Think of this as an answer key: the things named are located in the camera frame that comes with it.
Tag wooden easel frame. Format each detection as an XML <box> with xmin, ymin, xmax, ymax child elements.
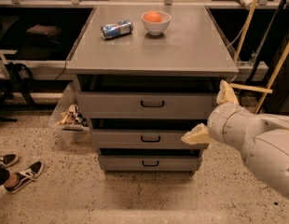
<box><xmin>228</xmin><ymin>0</ymin><xmax>289</xmax><ymax>115</ymax></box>

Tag clear plastic storage bin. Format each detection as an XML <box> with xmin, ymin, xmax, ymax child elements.
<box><xmin>48</xmin><ymin>82</ymin><xmax>90</xmax><ymax>143</ymax></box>

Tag crushed blue soda can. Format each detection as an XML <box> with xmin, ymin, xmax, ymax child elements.
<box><xmin>101</xmin><ymin>20</ymin><xmax>133</xmax><ymax>39</ymax></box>

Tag dark box on shelf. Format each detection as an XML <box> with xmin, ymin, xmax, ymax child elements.
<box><xmin>26</xmin><ymin>24</ymin><xmax>62</xmax><ymax>38</ymax></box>

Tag black white sneaker near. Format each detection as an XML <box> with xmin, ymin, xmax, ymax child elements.
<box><xmin>4</xmin><ymin>161</ymin><xmax>45</xmax><ymax>193</ymax></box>

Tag black white sneaker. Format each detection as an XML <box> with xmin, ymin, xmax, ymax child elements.
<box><xmin>0</xmin><ymin>154</ymin><xmax>20</xmax><ymax>168</ymax></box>
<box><xmin>4</xmin><ymin>161</ymin><xmax>45</xmax><ymax>193</ymax></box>

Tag grey bottom drawer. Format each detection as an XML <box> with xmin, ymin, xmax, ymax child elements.
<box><xmin>98</xmin><ymin>156</ymin><xmax>202</xmax><ymax>172</ymax></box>

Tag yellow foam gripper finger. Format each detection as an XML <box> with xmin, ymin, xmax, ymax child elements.
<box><xmin>181</xmin><ymin>123</ymin><xmax>213</xmax><ymax>146</ymax></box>
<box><xmin>216</xmin><ymin>80</ymin><xmax>239</xmax><ymax>105</ymax></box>

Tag orange fruit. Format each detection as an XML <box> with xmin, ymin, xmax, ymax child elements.
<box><xmin>143</xmin><ymin>11</ymin><xmax>162</xmax><ymax>22</ymax></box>

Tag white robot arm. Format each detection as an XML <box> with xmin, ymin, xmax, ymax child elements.
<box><xmin>181</xmin><ymin>80</ymin><xmax>289</xmax><ymax>200</ymax></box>

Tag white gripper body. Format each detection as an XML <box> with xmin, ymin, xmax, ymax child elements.
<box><xmin>207</xmin><ymin>103</ymin><xmax>255</xmax><ymax>151</ymax></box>

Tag grey top drawer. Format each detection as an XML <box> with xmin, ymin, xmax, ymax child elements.
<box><xmin>76</xmin><ymin>91</ymin><xmax>216</xmax><ymax>119</ymax></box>

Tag black white sneaker far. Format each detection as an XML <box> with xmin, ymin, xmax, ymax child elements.
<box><xmin>0</xmin><ymin>154</ymin><xmax>20</xmax><ymax>168</ymax></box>

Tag grey drawer cabinet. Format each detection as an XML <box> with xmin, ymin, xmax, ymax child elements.
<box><xmin>65</xmin><ymin>4</ymin><xmax>240</xmax><ymax>174</ymax></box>

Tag white ceramic bowl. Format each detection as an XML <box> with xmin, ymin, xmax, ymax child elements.
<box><xmin>142</xmin><ymin>11</ymin><xmax>172</xmax><ymax>35</ymax></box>

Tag grey drawer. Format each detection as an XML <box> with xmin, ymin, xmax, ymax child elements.
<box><xmin>76</xmin><ymin>91</ymin><xmax>216</xmax><ymax>119</ymax></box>
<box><xmin>90</xmin><ymin>130</ymin><xmax>209</xmax><ymax>149</ymax></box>
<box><xmin>98</xmin><ymin>156</ymin><xmax>202</xmax><ymax>172</ymax></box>

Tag person leg dark trousers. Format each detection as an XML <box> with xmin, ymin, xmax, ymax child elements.
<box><xmin>0</xmin><ymin>166</ymin><xmax>10</xmax><ymax>186</ymax></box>

